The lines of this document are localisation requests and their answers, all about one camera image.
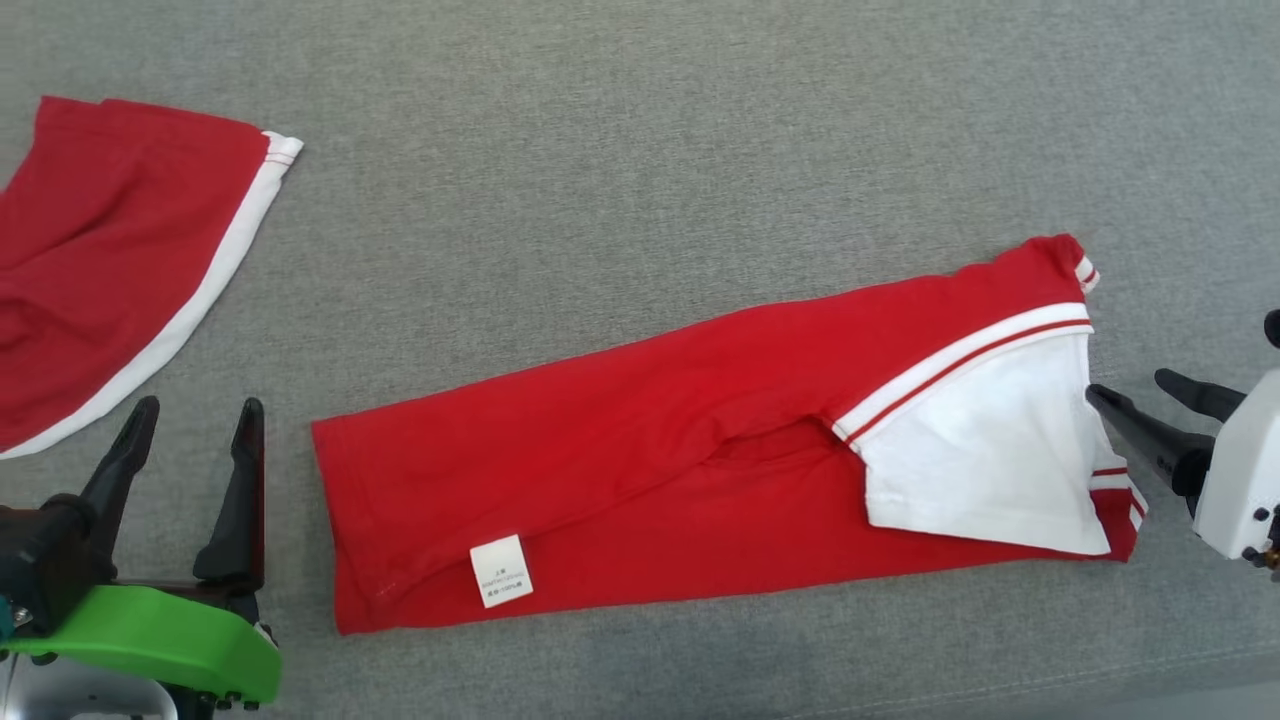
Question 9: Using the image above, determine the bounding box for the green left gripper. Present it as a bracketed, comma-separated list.
[0, 395, 284, 707]

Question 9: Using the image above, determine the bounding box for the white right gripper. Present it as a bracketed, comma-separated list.
[1085, 367, 1280, 563]

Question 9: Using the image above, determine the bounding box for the red garment with white band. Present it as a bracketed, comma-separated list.
[0, 95, 305, 461]

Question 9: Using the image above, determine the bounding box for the red shirt with white sleeves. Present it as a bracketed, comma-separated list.
[310, 233, 1149, 636]

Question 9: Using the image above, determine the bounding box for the grey fabric sofa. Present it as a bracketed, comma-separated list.
[0, 0, 1280, 720]

